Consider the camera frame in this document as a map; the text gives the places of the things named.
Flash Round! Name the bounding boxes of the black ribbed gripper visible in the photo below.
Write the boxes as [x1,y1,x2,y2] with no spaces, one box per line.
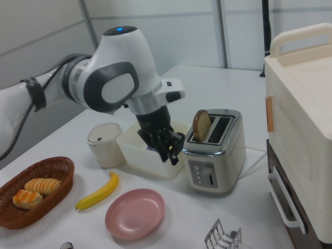
[135,105,185,167]

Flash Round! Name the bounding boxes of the chrome and cream toaster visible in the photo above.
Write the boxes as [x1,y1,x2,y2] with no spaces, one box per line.
[182,108,246,196]

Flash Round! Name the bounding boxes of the cream plastic box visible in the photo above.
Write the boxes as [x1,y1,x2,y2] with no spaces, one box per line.
[116,119,192,180]

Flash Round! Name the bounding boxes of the toast bread slice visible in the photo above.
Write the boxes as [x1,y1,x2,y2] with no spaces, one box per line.
[192,109,212,143]

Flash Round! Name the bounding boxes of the cream lidded bin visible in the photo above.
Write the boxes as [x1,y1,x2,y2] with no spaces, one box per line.
[87,122,123,169]

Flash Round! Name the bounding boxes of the pink plastic plate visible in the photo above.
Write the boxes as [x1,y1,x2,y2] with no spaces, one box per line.
[104,188,166,240]

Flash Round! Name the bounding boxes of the yellow banana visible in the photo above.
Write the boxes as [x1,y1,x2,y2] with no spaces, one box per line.
[75,171,120,212]

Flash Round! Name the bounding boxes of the metal toast rack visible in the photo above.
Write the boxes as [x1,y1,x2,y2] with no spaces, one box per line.
[204,218,243,249]

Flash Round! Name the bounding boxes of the long striped bread roll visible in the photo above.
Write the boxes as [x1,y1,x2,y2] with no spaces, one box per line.
[24,177,63,196]

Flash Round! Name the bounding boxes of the cream and brown oven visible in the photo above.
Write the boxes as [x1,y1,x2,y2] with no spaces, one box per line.
[264,22,332,249]

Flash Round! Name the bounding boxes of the brown wicker basket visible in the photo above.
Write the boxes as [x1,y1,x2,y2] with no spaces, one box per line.
[0,156,75,230]

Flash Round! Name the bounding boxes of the short orange glazed bread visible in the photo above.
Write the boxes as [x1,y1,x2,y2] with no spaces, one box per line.
[12,189,43,210]

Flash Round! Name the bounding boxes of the white toaster power cable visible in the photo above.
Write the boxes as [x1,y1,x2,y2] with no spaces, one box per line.
[238,146,268,179]

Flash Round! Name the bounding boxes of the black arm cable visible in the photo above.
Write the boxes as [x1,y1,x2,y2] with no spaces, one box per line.
[0,53,93,159]

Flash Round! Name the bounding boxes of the black camera stand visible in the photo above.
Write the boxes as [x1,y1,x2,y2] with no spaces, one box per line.
[260,0,272,77]

